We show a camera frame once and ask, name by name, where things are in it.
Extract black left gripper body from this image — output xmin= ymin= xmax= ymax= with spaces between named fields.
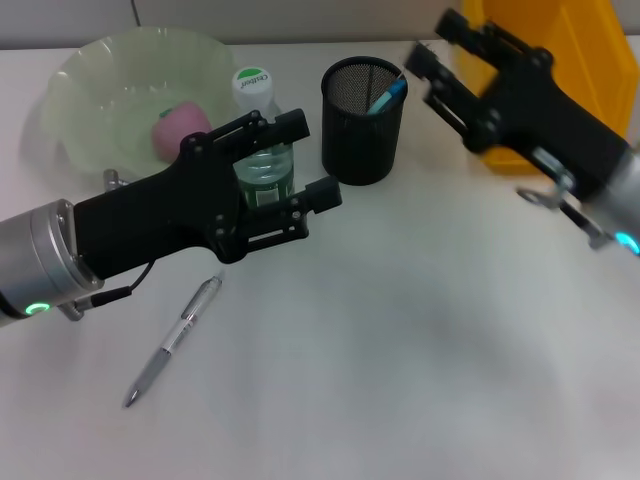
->
xmin=72 ymin=132 xmax=247 ymax=282

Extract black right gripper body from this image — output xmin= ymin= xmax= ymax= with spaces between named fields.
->
xmin=463 ymin=46 xmax=632 ymax=195

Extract blue handled scissors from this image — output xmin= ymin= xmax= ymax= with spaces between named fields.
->
xmin=367 ymin=79 xmax=408 ymax=117

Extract clear green-label water bottle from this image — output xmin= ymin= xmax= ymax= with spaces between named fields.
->
xmin=230 ymin=66 xmax=297 ymax=211

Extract pink toy peach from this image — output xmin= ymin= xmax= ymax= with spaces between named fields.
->
xmin=151 ymin=101 xmax=212 ymax=164

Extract silver ballpoint pen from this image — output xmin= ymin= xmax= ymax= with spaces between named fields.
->
xmin=123 ymin=272 xmax=226 ymax=409

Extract black mesh pen cup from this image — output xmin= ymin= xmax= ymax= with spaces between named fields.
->
xmin=320 ymin=55 xmax=410 ymax=187

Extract translucent green wavy fruit plate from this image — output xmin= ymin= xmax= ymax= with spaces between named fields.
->
xmin=39 ymin=27 xmax=242 ymax=189

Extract left gripper metal connector plug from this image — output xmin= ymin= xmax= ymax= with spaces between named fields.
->
xmin=102 ymin=168 xmax=135 ymax=195

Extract gripper metal connector plug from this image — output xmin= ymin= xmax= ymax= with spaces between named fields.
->
xmin=518 ymin=148 xmax=577 ymax=212
xmin=102 ymin=168 xmax=135 ymax=195

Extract right gripper metal connector plug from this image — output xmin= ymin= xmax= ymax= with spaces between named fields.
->
xmin=518 ymin=148 xmax=577 ymax=212

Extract yellow plastic bin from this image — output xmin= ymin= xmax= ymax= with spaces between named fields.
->
xmin=458 ymin=0 xmax=627 ymax=177

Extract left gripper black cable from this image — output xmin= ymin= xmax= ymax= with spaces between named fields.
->
xmin=73 ymin=258 xmax=155 ymax=310

